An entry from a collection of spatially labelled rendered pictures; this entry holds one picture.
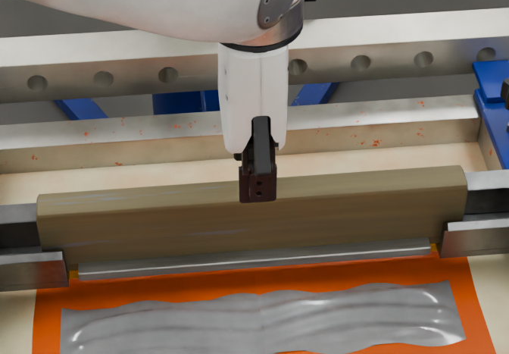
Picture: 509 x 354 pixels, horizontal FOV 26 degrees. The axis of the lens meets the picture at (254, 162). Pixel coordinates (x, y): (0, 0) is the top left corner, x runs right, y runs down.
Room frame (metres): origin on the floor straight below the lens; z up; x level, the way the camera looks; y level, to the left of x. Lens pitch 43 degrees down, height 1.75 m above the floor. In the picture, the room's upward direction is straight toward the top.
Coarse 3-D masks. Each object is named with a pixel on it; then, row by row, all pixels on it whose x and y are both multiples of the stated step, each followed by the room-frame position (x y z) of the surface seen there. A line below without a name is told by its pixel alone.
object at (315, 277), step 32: (416, 256) 0.70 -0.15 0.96; (288, 288) 0.66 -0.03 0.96; (320, 288) 0.66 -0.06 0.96; (480, 320) 0.63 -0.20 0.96; (288, 352) 0.59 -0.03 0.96; (352, 352) 0.59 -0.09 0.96; (384, 352) 0.59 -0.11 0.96; (416, 352) 0.59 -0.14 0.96; (448, 352) 0.59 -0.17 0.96; (480, 352) 0.59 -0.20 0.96
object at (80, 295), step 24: (48, 288) 0.66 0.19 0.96; (72, 288) 0.66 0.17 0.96; (96, 288) 0.66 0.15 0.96; (120, 288) 0.66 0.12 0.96; (144, 288) 0.66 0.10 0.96; (168, 288) 0.66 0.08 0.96; (192, 288) 0.66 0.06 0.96; (216, 288) 0.66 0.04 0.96; (240, 288) 0.66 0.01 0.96; (48, 312) 0.64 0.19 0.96; (48, 336) 0.61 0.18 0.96
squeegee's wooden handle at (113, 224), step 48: (96, 192) 0.69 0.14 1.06; (144, 192) 0.69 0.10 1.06; (192, 192) 0.69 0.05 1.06; (288, 192) 0.69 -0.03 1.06; (336, 192) 0.69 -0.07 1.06; (384, 192) 0.69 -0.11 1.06; (432, 192) 0.69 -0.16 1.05; (48, 240) 0.66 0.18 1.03; (96, 240) 0.66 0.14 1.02; (144, 240) 0.67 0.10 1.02; (192, 240) 0.67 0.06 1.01; (240, 240) 0.67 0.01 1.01; (288, 240) 0.68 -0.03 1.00; (336, 240) 0.68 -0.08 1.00; (432, 240) 0.69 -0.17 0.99
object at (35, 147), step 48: (0, 144) 0.82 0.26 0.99; (48, 144) 0.82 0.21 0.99; (96, 144) 0.83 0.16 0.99; (144, 144) 0.83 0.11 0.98; (192, 144) 0.84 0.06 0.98; (288, 144) 0.85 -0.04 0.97; (336, 144) 0.85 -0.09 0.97; (384, 144) 0.86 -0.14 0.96; (432, 144) 0.86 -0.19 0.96; (480, 144) 0.86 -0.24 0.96
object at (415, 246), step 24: (384, 240) 0.69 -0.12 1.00; (408, 240) 0.69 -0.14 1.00; (96, 264) 0.66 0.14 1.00; (120, 264) 0.66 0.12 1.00; (144, 264) 0.66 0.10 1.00; (168, 264) 0.66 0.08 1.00; (192, 264) 0.66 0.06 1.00; (216, 264) 0.66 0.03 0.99; (240, 264) 0.66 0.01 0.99; (264, 264) 0.66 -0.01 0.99; (288, 264) 0.67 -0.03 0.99
